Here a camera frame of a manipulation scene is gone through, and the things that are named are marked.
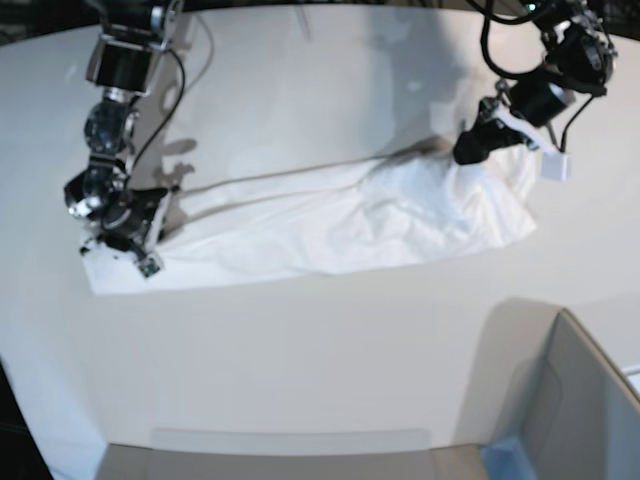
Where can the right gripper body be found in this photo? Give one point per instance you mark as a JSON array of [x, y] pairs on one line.
[[130, 227]]

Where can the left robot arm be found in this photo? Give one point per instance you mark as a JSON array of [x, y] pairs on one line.
[[579, 57]]

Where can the grey bin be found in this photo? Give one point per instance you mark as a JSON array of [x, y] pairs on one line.
[[545, 400]]

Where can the white printed t-shirt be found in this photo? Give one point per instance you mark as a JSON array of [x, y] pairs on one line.
[[410, 209]]

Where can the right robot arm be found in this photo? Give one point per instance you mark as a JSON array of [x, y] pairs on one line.
[[134, 40]]

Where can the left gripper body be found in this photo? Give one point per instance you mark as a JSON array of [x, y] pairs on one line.
[[529, 107]]

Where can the grey front tray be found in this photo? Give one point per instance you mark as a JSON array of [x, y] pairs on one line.
[[199, 454]]

